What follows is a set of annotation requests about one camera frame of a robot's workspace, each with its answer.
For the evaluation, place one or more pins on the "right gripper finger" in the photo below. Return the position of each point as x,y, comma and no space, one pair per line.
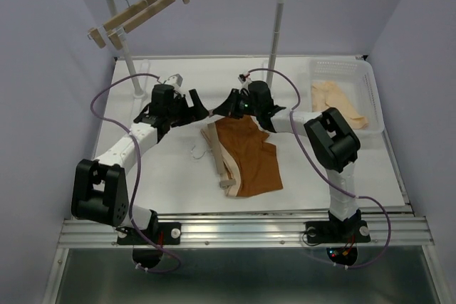
239,114
229,106

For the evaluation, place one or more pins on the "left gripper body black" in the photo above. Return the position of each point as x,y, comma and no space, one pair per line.
180,113

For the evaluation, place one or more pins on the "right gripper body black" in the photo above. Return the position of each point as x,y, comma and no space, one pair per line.
244,103

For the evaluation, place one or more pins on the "wooden clip hanger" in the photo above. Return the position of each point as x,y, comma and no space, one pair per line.
138,20
217,154
117,19

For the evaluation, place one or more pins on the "brown underwear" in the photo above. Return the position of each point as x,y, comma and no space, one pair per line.
249,160

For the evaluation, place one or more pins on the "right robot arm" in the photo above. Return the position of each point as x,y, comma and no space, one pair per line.
335,146

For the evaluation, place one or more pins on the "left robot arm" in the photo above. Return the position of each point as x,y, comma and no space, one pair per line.
100,191

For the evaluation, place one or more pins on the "beige underwear in basket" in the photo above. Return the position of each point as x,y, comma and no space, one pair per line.
327,94

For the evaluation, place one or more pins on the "white plastic basket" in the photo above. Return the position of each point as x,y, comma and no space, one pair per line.
356,79

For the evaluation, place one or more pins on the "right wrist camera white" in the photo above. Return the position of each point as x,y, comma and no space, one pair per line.
245,80

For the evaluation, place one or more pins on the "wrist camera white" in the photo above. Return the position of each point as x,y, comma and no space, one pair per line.
245,80
175,80

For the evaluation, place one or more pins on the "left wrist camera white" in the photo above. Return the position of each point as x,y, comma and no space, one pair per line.
175,80

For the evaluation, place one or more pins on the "aluminium mounting rail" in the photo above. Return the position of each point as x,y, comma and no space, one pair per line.
281,229

